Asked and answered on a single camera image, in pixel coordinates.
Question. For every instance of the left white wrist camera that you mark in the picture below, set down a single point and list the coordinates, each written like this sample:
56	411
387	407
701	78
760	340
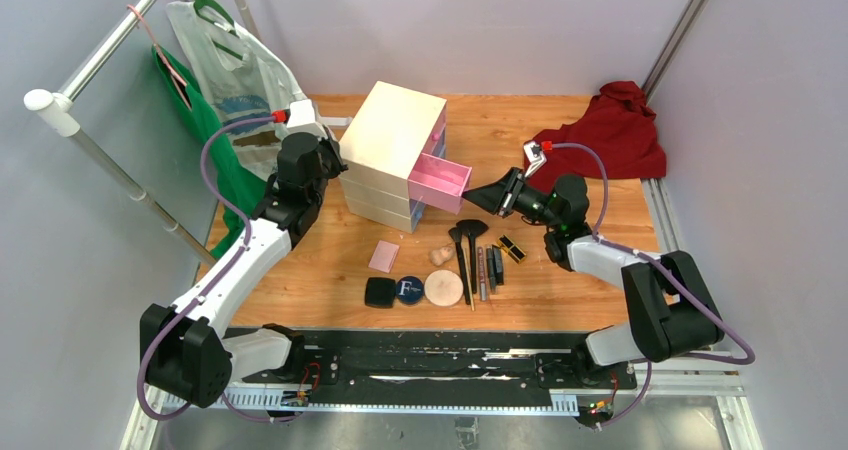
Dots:
304	118

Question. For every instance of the pink square pad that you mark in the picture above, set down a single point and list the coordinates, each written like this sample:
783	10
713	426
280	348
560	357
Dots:
384	256

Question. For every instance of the black lipstick tube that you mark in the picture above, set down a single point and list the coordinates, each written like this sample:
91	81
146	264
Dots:
498	265

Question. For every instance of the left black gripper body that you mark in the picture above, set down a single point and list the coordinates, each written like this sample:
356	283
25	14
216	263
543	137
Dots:
332	162

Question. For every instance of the round beige powder puff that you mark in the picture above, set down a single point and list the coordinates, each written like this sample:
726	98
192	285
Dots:
443	288

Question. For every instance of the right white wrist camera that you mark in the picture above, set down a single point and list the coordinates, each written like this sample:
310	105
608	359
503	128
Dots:
535	156

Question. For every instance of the black square compact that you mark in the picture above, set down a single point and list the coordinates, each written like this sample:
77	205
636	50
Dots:
380	292

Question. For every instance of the black mascara tube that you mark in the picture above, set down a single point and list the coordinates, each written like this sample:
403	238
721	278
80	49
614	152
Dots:
491	269

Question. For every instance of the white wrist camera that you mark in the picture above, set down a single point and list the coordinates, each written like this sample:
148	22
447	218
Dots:
535	156
304	118

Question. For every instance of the red cloth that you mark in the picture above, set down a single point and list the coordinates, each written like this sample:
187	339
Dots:
619	126

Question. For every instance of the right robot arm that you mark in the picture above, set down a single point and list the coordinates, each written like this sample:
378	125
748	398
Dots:
665	294

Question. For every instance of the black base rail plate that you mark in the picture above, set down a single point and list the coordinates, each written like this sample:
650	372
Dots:
445	369

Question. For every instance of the silver maroon mascara tube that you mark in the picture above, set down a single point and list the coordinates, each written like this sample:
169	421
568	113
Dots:
483	283

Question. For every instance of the green clothes hanger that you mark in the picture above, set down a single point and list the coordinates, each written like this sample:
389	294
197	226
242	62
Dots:
214	14

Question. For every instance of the beige makeup sponge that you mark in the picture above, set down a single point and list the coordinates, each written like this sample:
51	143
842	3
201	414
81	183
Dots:
442	255

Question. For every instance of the white plastic bag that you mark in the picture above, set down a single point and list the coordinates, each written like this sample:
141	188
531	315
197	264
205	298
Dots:
240	79

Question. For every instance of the pink clothes hanger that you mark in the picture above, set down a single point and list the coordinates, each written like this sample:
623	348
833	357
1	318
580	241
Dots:
159	49

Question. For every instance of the thin gold brush handle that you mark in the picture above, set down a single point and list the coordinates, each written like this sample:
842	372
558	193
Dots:
470	277

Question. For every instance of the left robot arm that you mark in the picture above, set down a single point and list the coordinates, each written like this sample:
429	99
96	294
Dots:
184	347

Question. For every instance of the white mini drawer cabinet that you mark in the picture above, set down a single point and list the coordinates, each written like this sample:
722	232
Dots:
393	127

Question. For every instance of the metal clothes rack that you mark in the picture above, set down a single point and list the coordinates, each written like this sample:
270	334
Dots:
60	209

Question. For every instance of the black fan makeup brush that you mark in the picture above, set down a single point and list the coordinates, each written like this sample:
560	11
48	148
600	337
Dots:
472	229

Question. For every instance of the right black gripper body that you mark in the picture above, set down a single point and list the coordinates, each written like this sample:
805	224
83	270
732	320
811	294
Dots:
528	202

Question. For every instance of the aluminium frame rail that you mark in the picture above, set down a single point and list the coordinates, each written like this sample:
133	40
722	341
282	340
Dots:
685	277

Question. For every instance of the black gold lipstick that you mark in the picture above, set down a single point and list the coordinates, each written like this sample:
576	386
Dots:
509	246

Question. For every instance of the round navy compact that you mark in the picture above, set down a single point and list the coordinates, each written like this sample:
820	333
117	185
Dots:
409	290

